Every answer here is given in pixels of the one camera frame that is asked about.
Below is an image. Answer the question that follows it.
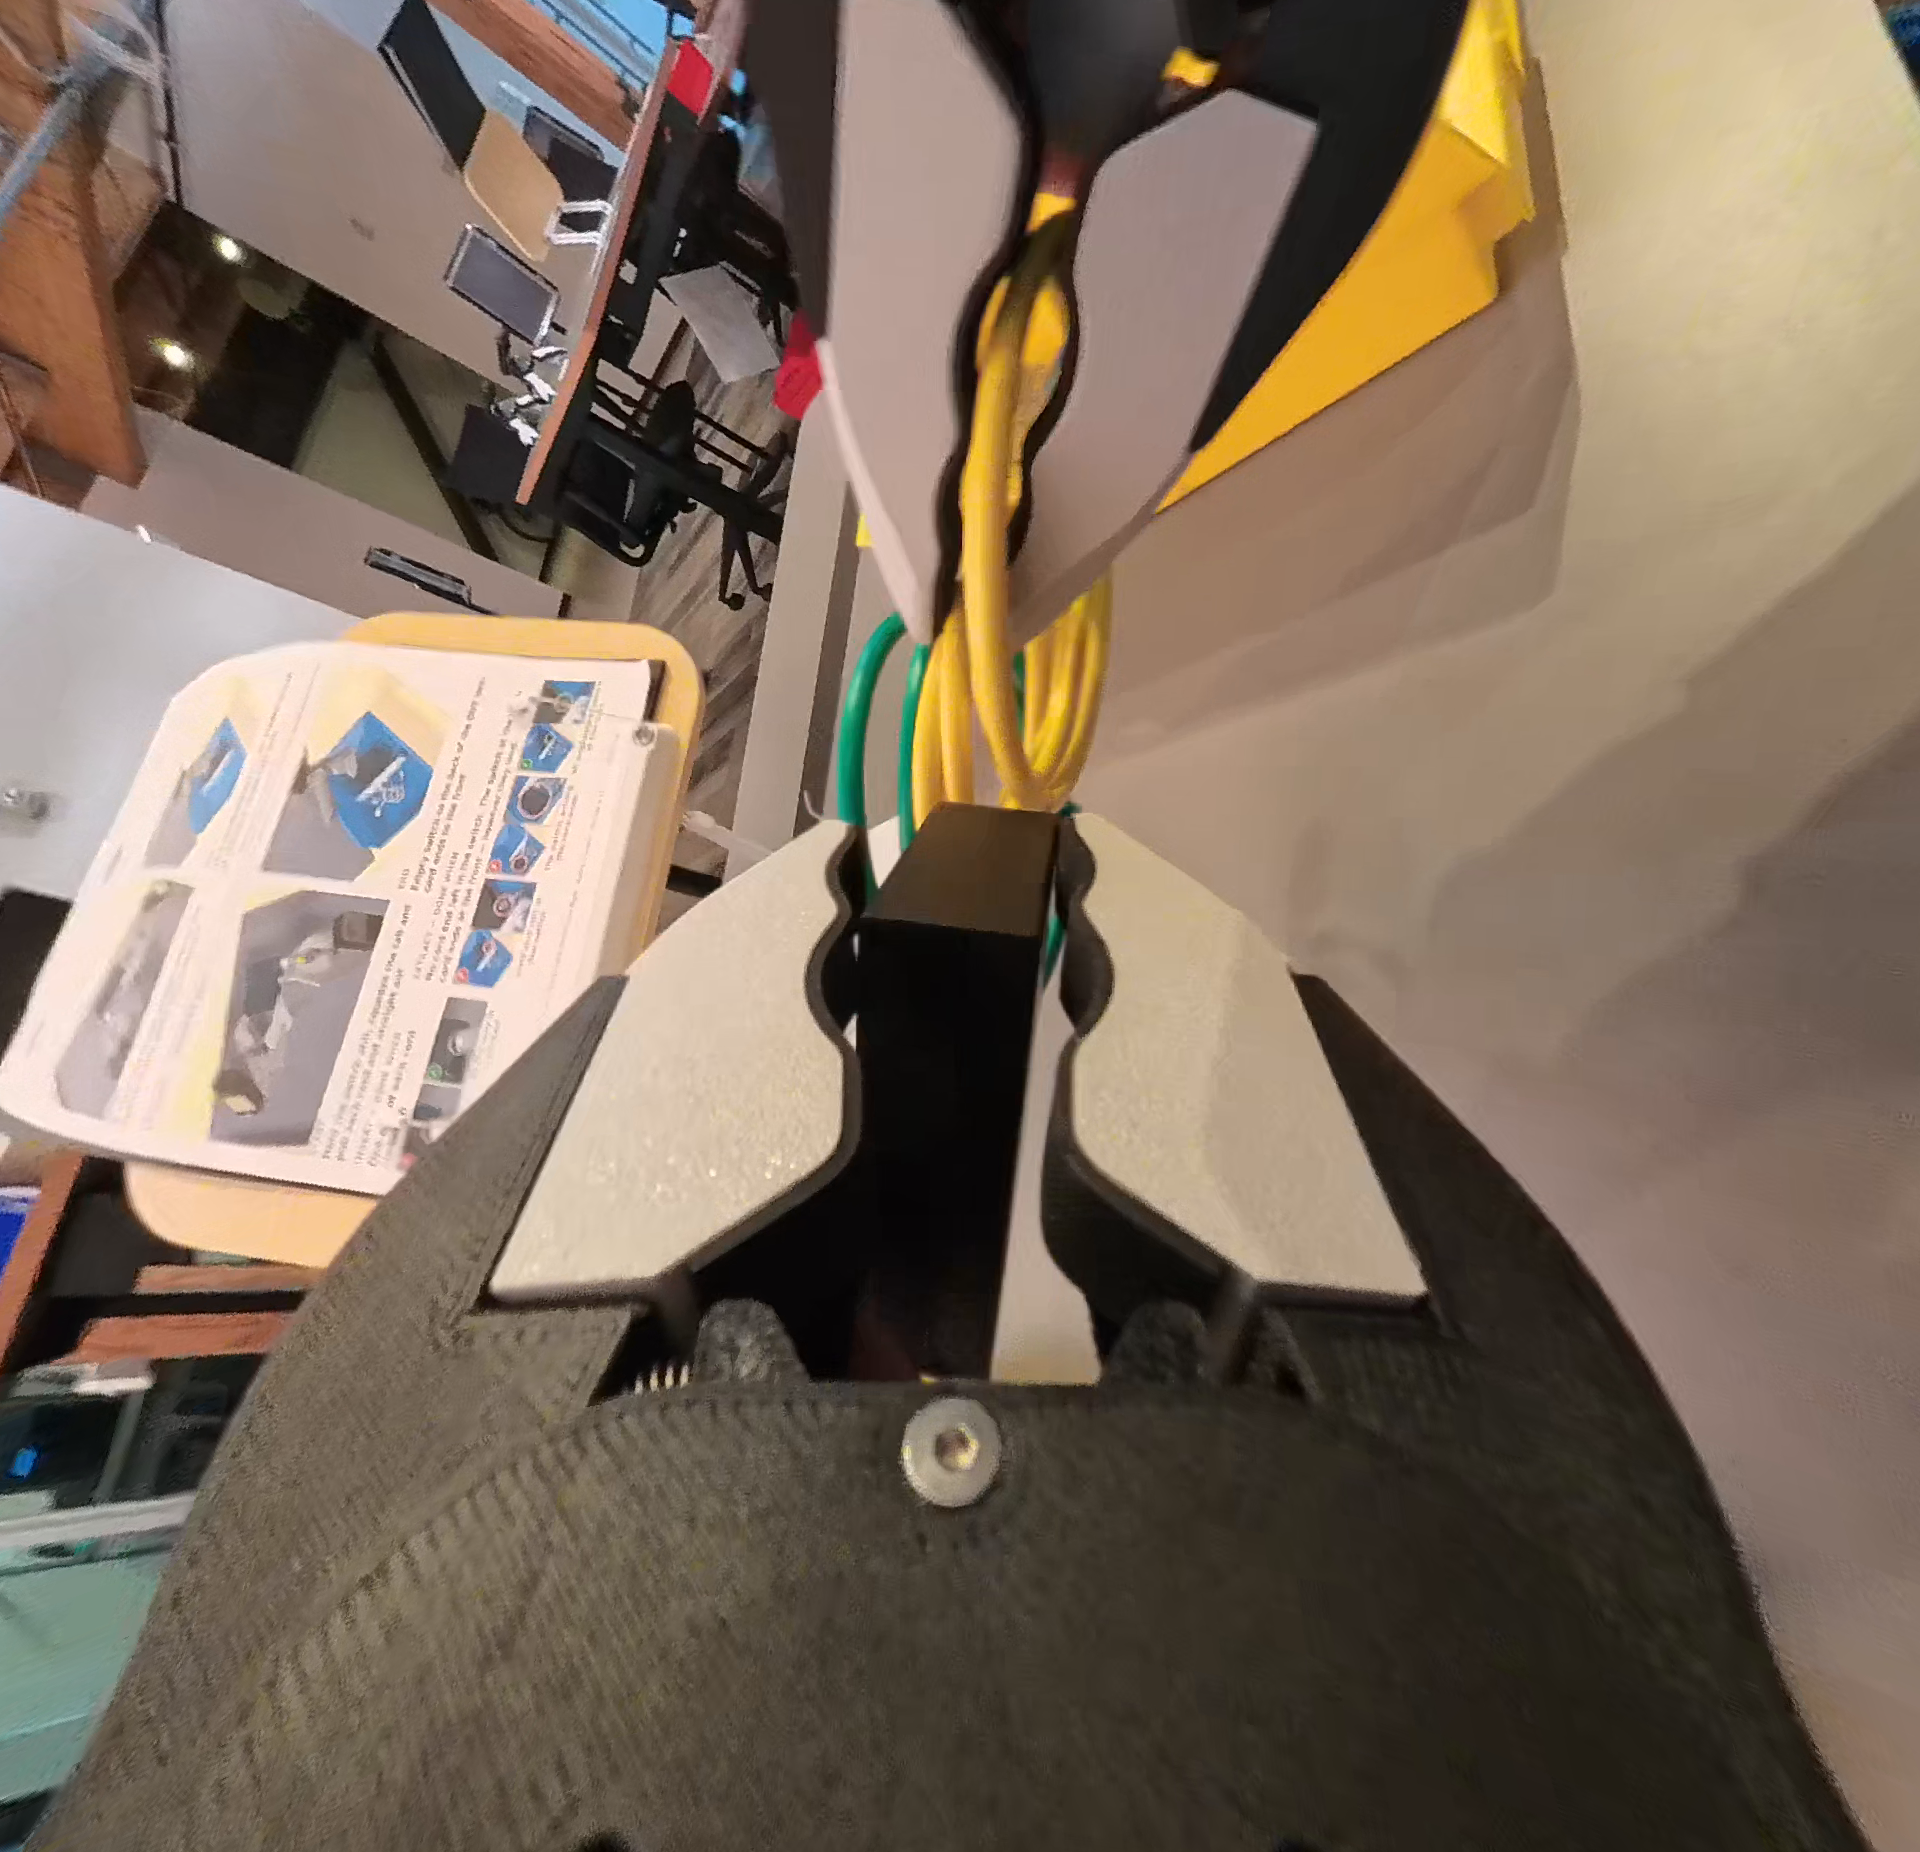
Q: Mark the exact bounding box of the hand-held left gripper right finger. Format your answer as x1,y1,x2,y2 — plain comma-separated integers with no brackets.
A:
1044,810,1431,1351

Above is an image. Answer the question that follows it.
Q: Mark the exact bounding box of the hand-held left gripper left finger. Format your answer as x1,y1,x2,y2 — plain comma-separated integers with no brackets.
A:
486,817,880,1373

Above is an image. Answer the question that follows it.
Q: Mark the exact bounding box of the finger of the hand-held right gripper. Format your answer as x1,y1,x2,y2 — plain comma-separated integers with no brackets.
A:
818,0,1073,642
1007,86,1325,642

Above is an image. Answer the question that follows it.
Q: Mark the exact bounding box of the black ethernet port block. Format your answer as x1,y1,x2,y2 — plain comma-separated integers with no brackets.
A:
852,803,1063,1384

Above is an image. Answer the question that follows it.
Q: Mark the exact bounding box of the yellow ethernet cable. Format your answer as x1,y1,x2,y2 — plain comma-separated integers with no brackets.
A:
906,187,1120,817

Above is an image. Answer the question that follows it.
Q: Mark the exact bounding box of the green ethernet cable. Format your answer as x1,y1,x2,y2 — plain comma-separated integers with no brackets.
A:
830,612,1082,983

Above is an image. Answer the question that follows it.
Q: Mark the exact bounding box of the yellow plastic bin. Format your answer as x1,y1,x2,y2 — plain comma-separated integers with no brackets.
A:
1154,0,1538,512

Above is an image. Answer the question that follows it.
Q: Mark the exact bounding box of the black office chair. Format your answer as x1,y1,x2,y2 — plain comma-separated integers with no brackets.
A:
577,382,794,612

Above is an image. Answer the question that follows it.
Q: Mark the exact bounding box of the wooden desk with black legs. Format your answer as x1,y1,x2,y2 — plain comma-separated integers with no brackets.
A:
338,0,752,512

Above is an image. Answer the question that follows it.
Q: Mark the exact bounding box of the small grey tablet screen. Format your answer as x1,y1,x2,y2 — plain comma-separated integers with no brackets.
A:
446,224,560,341

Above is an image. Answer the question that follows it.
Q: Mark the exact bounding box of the printed instruction sheet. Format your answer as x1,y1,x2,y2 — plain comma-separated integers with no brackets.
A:
0,643,667,1194

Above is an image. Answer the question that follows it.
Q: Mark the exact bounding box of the pale wooden board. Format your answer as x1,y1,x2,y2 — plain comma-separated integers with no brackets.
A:
127,612,708,1269

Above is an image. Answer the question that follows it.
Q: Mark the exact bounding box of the black monitor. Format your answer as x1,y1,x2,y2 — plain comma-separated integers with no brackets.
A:
376,0,489,171

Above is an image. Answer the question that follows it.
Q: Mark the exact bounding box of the black phone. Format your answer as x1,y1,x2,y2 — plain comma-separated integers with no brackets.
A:
363,544,479,612

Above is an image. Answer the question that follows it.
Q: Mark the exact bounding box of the brown wooden shelf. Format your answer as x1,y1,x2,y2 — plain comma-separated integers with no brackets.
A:
0,1146,309,1373

